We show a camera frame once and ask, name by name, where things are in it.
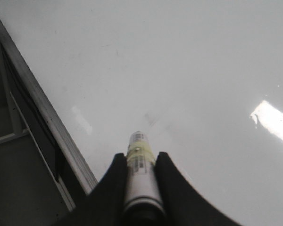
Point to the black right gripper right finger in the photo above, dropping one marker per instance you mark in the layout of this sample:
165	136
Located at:
184	206

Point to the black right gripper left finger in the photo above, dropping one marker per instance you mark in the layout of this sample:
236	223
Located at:
104	205

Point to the white black whiteboard marker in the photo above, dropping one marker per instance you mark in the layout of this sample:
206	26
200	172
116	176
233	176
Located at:
142	187

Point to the dark cabinet below whiteboard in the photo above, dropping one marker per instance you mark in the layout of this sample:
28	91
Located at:
43	176

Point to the white whiteboard with aluminium frame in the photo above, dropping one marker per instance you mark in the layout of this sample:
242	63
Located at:
203	79

